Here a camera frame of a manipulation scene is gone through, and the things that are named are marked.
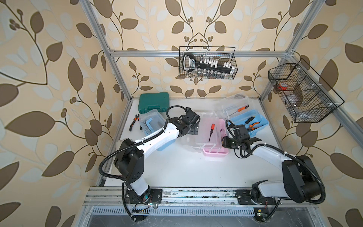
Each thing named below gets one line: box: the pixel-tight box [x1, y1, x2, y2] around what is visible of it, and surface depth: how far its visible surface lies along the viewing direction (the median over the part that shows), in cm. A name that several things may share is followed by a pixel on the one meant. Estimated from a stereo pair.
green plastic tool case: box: [138, 92, 170, 114], surface depth 118 cm
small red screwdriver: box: [208, 122, 216, 143], surface depth 87 cm
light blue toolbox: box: [218, 94, 269, 137], surface depth 104 cm
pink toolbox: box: [186, 112, 230, 158], surface depth 85 cm
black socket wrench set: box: [181, 52, 236, 79], surface depth 86 cm
